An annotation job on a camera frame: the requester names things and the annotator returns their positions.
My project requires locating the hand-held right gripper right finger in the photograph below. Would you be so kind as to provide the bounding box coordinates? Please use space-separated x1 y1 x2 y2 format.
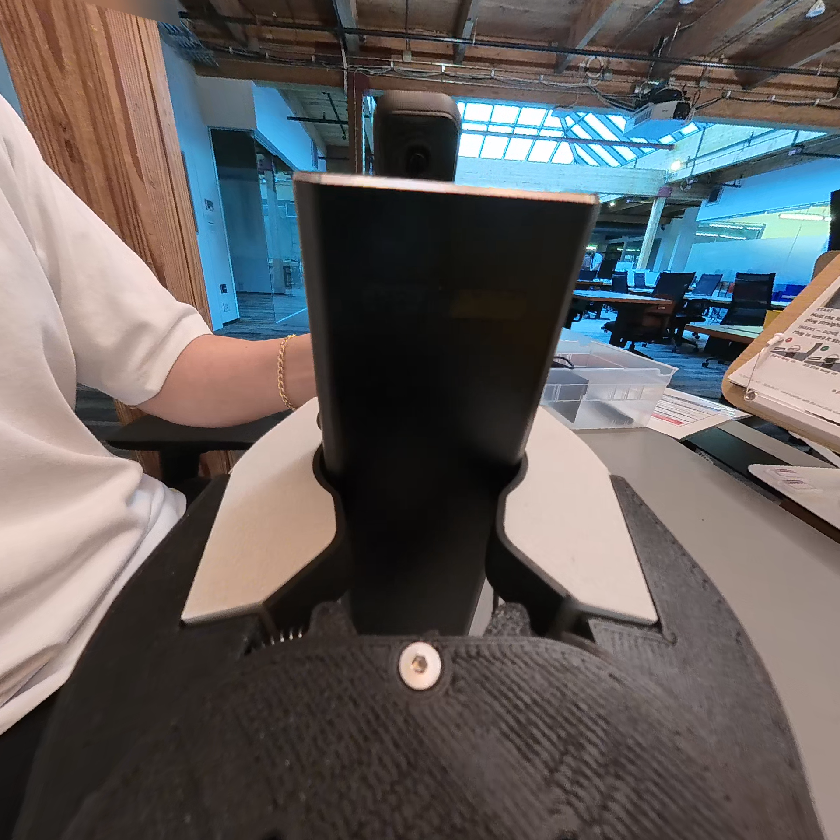
484 407 659 639

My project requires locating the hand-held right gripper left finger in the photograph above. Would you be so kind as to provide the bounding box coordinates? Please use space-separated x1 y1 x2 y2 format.
182 397 361 623

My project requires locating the clear plastic bin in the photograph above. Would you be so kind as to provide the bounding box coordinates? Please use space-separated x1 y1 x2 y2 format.
538 328 679 431

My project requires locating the black usb hub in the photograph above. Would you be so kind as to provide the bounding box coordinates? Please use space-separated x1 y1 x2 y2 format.
293 171 601 637

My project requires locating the person's left forearm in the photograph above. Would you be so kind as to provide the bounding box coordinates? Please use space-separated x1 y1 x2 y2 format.
134 331 319 429

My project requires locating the black chair armrest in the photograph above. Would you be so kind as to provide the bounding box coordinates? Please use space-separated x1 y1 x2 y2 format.
105 412 293 454

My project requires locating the paper sheet on table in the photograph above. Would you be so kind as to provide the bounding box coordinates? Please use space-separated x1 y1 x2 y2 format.
650 387 756 439

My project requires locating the wooden office desk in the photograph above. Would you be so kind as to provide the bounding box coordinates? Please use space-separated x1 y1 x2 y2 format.
571 290 673 329

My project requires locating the white card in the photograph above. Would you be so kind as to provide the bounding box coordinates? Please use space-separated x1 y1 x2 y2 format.
748 462 840 519

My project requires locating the ceiling projector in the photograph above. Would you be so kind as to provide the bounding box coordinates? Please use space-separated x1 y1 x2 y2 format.
622 88 693 140

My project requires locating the black office chair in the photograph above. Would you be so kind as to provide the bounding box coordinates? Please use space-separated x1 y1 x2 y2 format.
646 271 697 355
718 271 777 329

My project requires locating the white t-shirt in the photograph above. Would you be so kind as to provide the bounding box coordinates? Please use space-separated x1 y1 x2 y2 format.
0 92 214 736

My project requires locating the wooden pillar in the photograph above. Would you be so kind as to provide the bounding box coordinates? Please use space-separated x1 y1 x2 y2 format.
0 0 232 480

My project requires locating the gold bracelet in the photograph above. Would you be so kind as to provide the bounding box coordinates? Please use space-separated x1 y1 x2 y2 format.
276 333 299 411

